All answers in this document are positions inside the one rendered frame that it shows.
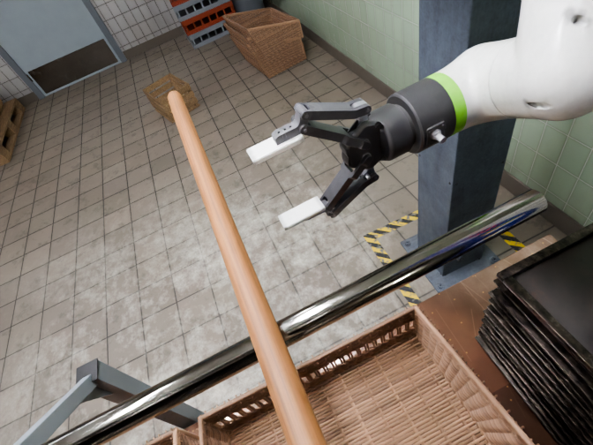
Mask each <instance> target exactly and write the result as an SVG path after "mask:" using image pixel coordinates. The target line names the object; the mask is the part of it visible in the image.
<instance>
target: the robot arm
mask: <svg viewBox="0 0 593 445"><path fill-rule="evenodd" d="M294 110H295V112H296V114H295V115H293V116H292V117H291V123H290V124H287V125H285V126H283V127H282V128H279V129H277V130H275V131H274V132H273V133H272V138H270V139H268V140H265V141H263V142H261V143H259V144H257V145H255V146H253V147H250V148H248V149H247V150H246V151H247V153H248V155H249V156H250V157H251V160H252V161H253V163H254V165H258V164H260V163H262V162H264V161H266V160H268V159H270V158H272V157H274V156H276V155H278V154H280V153H282V152H284V151H286V150H288V149H290V148H292V147H294V146H296V145H298V144H300V143H302V142H304V136H303V135H307V136H311V137H315V138H320V139H324V140H331V141H336V142H340V143H339V145H340V149H341V150H342V159H343V162H342V164H341V169H340V171H339V172H338V173H337V175H336V176H335V178H334V180H333V181H332V182H331V184H330V185H329V186H328V187H327V189H326V190H325V192H324V193H323V195H322V196H321V198H320V199H319V198H318V196H316V197H314V198H312V199H310V200H307V201H306V202H304V203H302V204H301V205H299V206H297V207H294V208H292V209H290V210H289V211H287V212H285V213H283V214H281V215H278V218H279V220H280V222H281V224H282V226H283V228H284V229H285V230H288V229H290V228H292V227H294V226H296V225H298V224H299V223H302V222H304V221H309V220H311V219H312V218H314V217H316V216H318V215H321V214H323V213H326V214H327V215H328V216H330V217H331V218H335V217H336V216H337V215H338V214H339V213H340V212H341V211H342V210H343V209H344V208H345V207H346V206H347V205H348V204H349V203H350V202H351V201H352V200H353V199H354V198H356V197H357V196H358V195H359V194H360V193H361V192H362V191H363V190H364V189H365V188H366V187H367V186H368V185H371V184H372V183H374V182H375V181H377V180H378V179H379V175H378V174H377V173H376V172H375V170H374V166H375V165H376V164H377V163H378V162H380V161H392V160H393V159H395V158H397V157H399V156H401V155H403V154H405V153H407V152H410V153H412V154H418V153H420V152H422V151H424V150H425V149H427V148H428V147H431V146H433V145H435V144H437V143H439V142H440V143H441V144H443V143H445V142H446V140H447V138H449V137H451V136H453V135H455V134H456V133H457V132H460V131H463V130H465V129H467V128H469V127H471V126H474V125H477V124H482V123H486V122H491V121H497V120H504V119H514V118H526V119H539V120H548V121H564V120H570V119H574V118H577V117H582V116H584V115H587V114H589V113H590V112H592V111H593V0H522V5H521V12H520V18H519V25H518V30H517V36H516V37H514V38H511V39H506V40H502V41H492V42H486V43H482V44H478V45H476V46H474V47H472V48H470V49H468V50H466V51H465V52H463V53H462V54H461V55H459V56H458V57H457V58H456V59H455V60H454V61H453V62H452V63H450V64H449V65H447V66H446V67H444V68H443V69H441V70H439V71H438V72H435V73H433V74H432V75H430V76H428V77H426V78H424V79H421V80H419V81H418V82H416V83H414V84H412V85H410V86H408V87H405V88H403V89H402V90H400V91H398V92H396V93H394V94H391V95H390V96H389V97H388V99H387V104H385V105H383V106H381V107H379V108H377V109H375V110H373V111H372V107H371V106H370V105H369V104H368V103H366V102H365V101H364V100H363V99H361V98H357V99H355V100H352V101H350V102H298V103H297V104H296V105H295V107H294ZM343 119H355V120H356V121H355V122H354V123H353V125H352V126H351V127H350V128H348V127H344V126H340V125H337V126H335V125H331V124H325V123H321V122H317V121H313V120H343ZM302 134H303V135H302ZM351 168H354V170H353V169H351ZM327 201H328V202H327ZM334 207H335V209H334Z"/></svg>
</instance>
